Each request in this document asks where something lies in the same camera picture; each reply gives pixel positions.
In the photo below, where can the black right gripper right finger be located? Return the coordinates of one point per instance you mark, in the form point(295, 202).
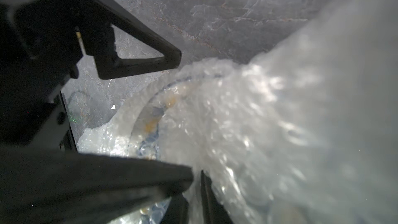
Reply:
point(213, 211)

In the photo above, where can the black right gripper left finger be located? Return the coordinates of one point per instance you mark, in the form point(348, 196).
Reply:
point(177, 212)

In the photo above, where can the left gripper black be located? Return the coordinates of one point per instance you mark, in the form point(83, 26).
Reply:
point(40, 51)

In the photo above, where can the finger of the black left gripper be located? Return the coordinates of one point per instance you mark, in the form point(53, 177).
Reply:
point(57, 187)

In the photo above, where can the blue yellow patterned bowl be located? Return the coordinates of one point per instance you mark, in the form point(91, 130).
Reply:
point(144, 138)

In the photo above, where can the bubble wrap sheet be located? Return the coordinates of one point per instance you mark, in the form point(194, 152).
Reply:
point(304, 134)

